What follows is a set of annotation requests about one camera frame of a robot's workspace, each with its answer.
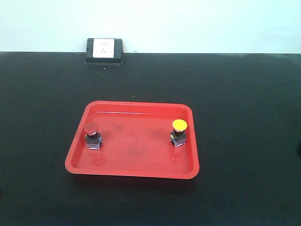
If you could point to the yellow mushroom push button switch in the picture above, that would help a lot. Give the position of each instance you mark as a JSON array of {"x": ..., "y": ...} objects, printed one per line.
[{"x": 178, "y": 135}]

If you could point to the red mushroom push button switch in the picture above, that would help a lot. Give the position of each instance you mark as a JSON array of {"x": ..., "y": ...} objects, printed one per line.
[{"x": 93, "y": 137}]

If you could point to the red plastic tray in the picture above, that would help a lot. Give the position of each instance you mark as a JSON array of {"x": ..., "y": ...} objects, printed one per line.
[{"x": 136, "y": 141}]

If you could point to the white socket in black housing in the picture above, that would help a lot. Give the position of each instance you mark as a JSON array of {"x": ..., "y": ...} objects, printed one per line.
[{"x": 104, "y": 51}]

